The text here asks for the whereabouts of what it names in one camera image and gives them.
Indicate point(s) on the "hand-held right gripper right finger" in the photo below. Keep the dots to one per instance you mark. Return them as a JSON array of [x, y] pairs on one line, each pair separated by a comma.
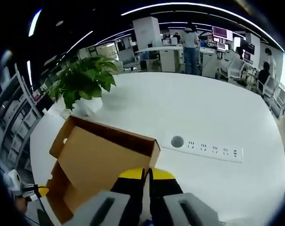
[[187, 212]]

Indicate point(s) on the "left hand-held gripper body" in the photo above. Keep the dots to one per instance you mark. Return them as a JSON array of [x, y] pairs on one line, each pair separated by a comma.
[[14, 182]]

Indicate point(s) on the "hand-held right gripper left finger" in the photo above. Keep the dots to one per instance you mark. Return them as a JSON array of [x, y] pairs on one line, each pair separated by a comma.
[[97, 212]]

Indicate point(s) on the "brown cardboard shoe box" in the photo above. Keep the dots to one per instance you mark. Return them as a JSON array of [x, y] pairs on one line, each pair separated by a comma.
[[97, 155]]

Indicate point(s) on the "white power strip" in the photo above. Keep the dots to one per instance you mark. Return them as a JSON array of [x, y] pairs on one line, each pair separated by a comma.
[[208, 151]]

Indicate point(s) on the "potted green plant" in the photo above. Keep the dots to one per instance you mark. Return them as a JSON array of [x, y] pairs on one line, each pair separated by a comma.
[[86, 80]]

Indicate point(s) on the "white office desk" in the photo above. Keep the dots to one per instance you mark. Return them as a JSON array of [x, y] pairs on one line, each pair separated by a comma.
[[166, 54]]

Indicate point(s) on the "purple screen monitor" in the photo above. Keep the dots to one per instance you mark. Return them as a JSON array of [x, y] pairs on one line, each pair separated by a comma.
[[222, 32]]

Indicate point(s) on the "curved ceiling light strip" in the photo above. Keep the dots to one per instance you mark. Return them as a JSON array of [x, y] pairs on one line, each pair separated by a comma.
[[203, 5]]

